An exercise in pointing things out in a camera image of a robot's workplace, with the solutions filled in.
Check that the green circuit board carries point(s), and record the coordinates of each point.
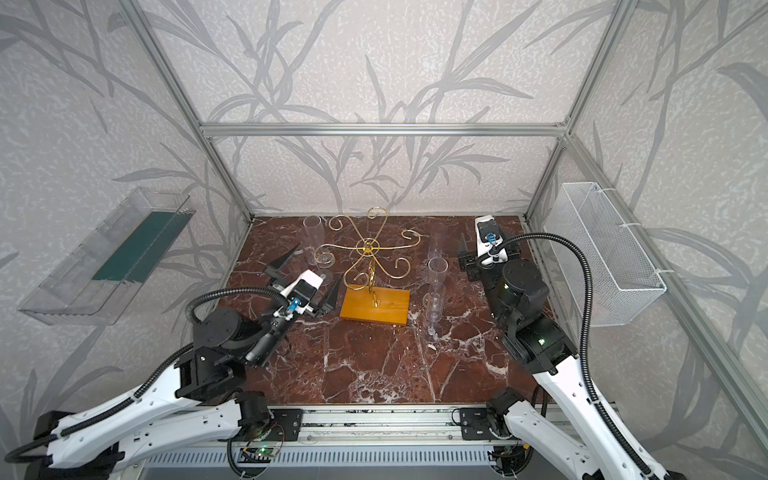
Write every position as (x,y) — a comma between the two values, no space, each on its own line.
(259,454)

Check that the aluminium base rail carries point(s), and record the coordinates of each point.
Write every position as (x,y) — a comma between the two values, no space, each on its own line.
(407,425)

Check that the white wire mesh basket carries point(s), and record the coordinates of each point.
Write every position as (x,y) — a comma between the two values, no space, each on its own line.
(625,282)

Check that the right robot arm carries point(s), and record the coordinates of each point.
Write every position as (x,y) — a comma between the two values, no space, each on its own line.
(602,447)

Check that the clear plastic wall shelf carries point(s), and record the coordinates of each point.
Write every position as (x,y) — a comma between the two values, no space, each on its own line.
(94,285)

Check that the wine glass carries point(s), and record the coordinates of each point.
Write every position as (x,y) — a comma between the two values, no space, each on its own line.
(314,237)
(326,275)
(436,273)
(434,302)
(437,241)

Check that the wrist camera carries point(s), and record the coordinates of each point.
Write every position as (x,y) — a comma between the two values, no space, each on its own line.
(489,237)
(299,294)

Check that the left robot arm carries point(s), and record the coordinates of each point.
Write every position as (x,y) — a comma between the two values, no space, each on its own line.
(193,395)

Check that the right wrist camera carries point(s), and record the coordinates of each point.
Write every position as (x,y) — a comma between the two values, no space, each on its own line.
(489,237)

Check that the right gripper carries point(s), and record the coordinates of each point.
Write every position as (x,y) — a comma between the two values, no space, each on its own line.
(471,263)

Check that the yellow wooden rack base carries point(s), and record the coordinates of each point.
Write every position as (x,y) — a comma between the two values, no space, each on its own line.
(379,305)

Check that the gold wire glass rack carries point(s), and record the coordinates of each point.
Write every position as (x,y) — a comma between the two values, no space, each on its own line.
(367,248)

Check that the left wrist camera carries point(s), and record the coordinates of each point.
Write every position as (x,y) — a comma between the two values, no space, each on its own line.
(299,294)

